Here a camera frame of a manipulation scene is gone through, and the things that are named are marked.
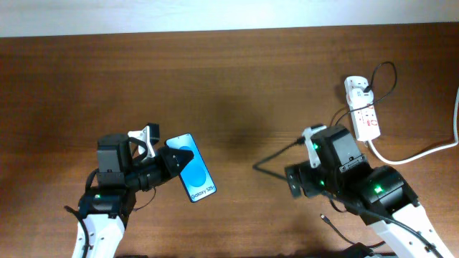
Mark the blue Samsung Galaxy smartphone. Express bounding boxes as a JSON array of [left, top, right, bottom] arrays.
[[165, 133, 217, 203]]

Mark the white power strip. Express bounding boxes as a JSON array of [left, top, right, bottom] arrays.
[[344, 76, 381, 142]]

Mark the black charging cable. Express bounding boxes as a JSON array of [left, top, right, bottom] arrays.
[[319, 61, 398, 250]]

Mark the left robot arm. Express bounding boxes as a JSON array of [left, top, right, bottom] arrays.
[[65, 134, 194, 257]]

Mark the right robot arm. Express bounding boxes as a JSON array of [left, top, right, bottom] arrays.
[[285, 124, 453, 257]]

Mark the white charger adapter plug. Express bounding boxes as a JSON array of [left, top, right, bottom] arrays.
[[346, 88, 374, 109]]

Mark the white power strip cord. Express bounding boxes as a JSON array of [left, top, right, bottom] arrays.
[[366, 85, 459, 166]]

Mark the left camera black cable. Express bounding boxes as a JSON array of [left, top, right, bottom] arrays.
[[63, 138, 157, 258]]

